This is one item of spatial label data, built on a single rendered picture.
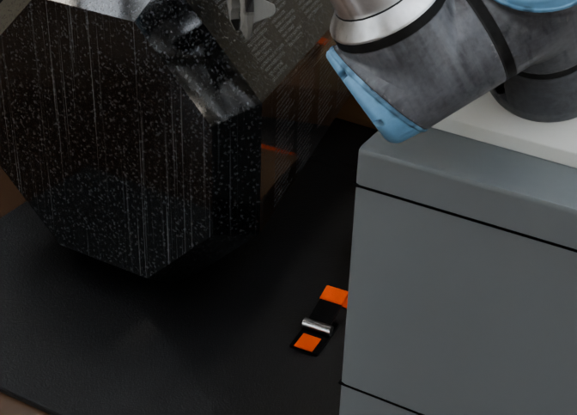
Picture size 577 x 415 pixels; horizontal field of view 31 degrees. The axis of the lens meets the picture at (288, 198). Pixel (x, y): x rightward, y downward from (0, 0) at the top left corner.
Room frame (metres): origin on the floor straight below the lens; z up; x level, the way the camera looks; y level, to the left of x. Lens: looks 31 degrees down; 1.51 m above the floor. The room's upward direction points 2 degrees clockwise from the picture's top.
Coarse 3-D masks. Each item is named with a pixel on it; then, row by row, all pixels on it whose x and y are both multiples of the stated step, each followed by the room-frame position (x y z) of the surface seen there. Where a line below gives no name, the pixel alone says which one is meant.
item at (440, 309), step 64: (384, 192) 1.22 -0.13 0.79; (448, 192) 1.18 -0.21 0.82; (512, 192) 1.14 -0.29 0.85; (576, 192) 1.14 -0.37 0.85; (384, 256) 1.22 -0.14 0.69; (448, 256) 1.18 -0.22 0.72; (512, 256) 1.14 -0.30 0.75; (576, 256) 1.10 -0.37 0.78; (384, 320) 1.22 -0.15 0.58; (448, 320) 1.17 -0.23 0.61; (512, 320) 1.13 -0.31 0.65; (576, 320) 1.09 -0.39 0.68; (384, 384) 1.21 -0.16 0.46; (448, 384) 1.16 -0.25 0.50; (512, 384) 1.12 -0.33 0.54; (576, 384) 1.08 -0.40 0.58
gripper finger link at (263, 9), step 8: (240, 0) 1.64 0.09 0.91; (256, 0) 1.64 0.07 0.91; (264, 0) 1.65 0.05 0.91; (240, 8) 1.64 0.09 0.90; (256, 8) 1.64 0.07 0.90; (264, 8) 1.64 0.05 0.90; (272, 8) 1.65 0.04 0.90; (240, 16) 1.63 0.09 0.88; (248, 16) 1.62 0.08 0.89; (256, 16) 1.63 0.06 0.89; (264, 16) 1.64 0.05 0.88; (240, 24) 1.63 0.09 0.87; (248, 24) 1.62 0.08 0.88; (248, 32) 1.63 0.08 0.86
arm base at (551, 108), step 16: (512, 80) 1.25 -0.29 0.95; (528, 80) 1.24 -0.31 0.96; (544, 80) 1.22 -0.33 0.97; (560, 80) 1.22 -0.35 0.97; (576, 80) 1.23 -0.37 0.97; (496, 96) 1.29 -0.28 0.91; (512, 96) 1.26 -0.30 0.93; (528, 96) 1.25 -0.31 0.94; (544, 96) 1.24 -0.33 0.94; (560, 96) 1.23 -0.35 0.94; (576, 96) 1.23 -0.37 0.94; (512, 112) 1.28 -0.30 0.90; (528, 112) 1.25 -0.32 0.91; (544, 112) 1.24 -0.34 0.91; (560, 112) 1.24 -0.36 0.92; (576, 112) 1.24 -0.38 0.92
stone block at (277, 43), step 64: (64, 0) 2.09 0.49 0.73; (128, 0) 2.04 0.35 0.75; (192, 0) 2.05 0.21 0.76; (320, 0) 2.37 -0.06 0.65; (0, 64) 2.19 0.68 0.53; (64, 64) 2.09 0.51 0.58; (128, 64) 2.01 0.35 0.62; (192, 64) 1.97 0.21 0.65; (256, 64) 2.03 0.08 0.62; (320, 64) 2.26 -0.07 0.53; (0, 128) 2.20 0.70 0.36; (64, 128) 2.10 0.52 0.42; (128, 128) 2.01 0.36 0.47; (192, 128) 1.93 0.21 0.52; (256, 128) 1.94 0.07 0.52; (320, 128) 2.29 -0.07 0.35; (64, 192) 2.11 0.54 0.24; (128, 192) 2.02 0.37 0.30; (192, 192) 1.93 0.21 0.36; (256, 192) 1.94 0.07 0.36; (128, 256) 2.02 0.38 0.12; (192, 256) 1.96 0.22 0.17
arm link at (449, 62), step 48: (336, 0) 1.14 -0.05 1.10; (384, 0) 1.12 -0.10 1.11; (432, 0) 1.13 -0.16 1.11; (336, 48) 1.18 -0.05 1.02; (384, 48) 1.11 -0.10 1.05; (432, 48) 1.12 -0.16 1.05; (480, 48) 1.13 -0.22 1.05; (384, 96) 1.11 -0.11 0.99; (432, 96) 1.12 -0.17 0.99; (480, 96) 1.17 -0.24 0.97
